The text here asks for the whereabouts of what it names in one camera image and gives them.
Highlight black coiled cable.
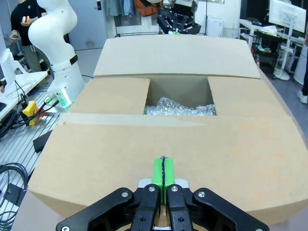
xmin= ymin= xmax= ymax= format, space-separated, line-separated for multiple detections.
xmin=0 ymin=162 xmax=32 ymax=217

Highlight white monitor floor stand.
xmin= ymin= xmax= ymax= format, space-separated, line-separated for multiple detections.
xmin=274 ymin=14 xmax=297 ymax=81

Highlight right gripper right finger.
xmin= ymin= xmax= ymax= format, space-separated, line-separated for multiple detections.
xmin=164 ymin=157 xmax=270 ymax=231

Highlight person black shirt khaki trousers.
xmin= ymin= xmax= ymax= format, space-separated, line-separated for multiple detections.
xmin=11 ymin=0 xmax=43 ymax=73

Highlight white work table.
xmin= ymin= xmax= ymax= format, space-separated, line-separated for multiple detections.
xmin=0 ymin=71 xmax=49 ymax=118

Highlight white box appliance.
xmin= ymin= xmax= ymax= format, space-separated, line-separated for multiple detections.
xmin=206 ymin=18 xmax=224 ymax=37

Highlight black power adapter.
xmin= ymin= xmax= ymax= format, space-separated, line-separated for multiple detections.
xmin=3 ymin=182 xmax=26 ymax=207

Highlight black cable bundle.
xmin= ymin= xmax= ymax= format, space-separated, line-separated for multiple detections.
xmin=0 ymin=79 xmax=27 ymax=139

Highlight orange jacket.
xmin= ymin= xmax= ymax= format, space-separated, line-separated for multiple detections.
xmin=133 ymin=0 xmax=158 ymax=17

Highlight white lab desk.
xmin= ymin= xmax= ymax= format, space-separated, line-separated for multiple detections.
xmin=239 ymin=18 xmax=306 ymax=73

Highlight white equipment stand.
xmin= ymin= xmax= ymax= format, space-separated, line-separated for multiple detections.
xmin=0 ymin=24 xmax=27 ymax=97

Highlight aluminium slotted base plate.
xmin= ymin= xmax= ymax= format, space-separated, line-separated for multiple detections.
xmin=0 ymin=112 xmax=64 ymax=195

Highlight clear plastic wrap pile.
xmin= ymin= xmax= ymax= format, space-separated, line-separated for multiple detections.
xmin=258 ymin=25 xmax=279 ymax=37

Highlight clear bubble wrap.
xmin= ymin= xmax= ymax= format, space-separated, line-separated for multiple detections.
xmin=143 ymin=96 xmax=217 ymax=116

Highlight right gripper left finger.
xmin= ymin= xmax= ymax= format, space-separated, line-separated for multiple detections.
xmin=55 ymin=157 xmax=165 ymax=231

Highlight grey base connector cable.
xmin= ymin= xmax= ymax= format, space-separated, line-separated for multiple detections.
xmin=33 ymin=95 xmax=62 ymax=120

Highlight brown cardboard box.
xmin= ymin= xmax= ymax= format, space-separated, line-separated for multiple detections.
xmin=27 ymin=36 xmax=306 ymax=227

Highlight yellow emergency stop box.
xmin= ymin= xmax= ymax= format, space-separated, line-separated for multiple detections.
xmin=22 ymin=101 xmax=43 ymax=127

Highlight person black trousers white shoes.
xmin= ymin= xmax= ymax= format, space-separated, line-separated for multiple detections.
xmin=297 ymin=31 xmax=308 ymax=104

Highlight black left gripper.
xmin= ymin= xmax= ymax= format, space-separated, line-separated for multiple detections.
xmin=157 ymin=0 xmax=202 ymax=35

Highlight blue hanging jacket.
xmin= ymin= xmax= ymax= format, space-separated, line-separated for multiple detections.
xmin=122 ymin=0 xmax=135 ymax=15

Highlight large white-framed monitor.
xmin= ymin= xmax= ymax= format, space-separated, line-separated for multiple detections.
xmin=269 ymin=0 xmax=307 ymax=32

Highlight grey hanging shirt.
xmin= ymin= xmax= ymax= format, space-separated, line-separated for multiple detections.
xmin=105 ymin=0 xmax=126 ymax=16

